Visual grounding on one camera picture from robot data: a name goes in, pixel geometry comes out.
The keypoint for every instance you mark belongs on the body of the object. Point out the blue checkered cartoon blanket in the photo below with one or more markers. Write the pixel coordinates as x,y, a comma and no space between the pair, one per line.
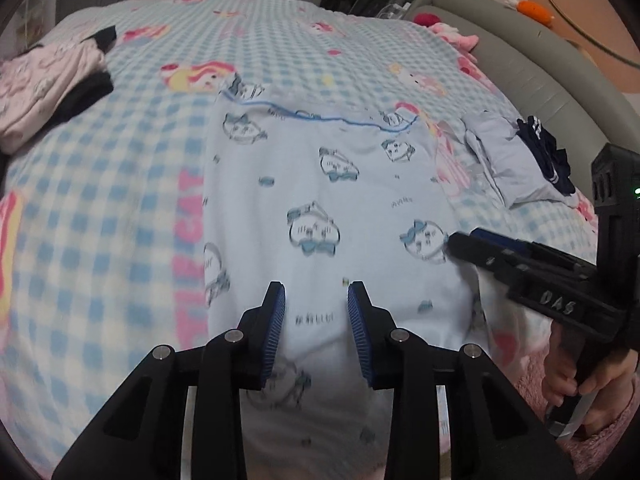
109,257

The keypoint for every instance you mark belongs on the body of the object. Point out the red round plush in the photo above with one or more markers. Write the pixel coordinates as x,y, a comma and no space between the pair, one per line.
426,19

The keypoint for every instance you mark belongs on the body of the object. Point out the grey padded headboard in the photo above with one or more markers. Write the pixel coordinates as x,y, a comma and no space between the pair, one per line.
541,74

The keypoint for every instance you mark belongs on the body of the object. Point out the pink plush toy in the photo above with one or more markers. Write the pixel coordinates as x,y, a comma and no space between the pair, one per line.
463,43

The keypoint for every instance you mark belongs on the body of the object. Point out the black garment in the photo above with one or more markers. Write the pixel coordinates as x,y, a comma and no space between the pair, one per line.
88,92

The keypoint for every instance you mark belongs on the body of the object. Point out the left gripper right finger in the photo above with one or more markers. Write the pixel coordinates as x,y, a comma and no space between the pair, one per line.
493,432

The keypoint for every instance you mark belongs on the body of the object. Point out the pink cartoon pajama garment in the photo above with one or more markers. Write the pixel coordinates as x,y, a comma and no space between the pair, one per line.
34,84

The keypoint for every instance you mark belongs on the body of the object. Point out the folded light blue garment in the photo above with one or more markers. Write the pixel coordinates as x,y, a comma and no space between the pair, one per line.
507,162

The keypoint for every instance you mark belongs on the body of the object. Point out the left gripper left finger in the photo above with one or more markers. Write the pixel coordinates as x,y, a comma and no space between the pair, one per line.
138,433

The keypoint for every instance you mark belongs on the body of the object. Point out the light blue cartoon pajama pants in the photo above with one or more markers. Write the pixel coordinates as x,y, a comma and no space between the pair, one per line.
315,197

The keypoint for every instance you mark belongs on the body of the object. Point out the navy striped folded garment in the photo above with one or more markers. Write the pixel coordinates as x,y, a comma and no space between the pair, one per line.
552,161

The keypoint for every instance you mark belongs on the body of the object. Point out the orange carrot plush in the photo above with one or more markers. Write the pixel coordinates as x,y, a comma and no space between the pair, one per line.
532,10

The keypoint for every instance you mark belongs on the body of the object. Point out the person's right hand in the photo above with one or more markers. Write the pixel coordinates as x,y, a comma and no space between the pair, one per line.
612,382

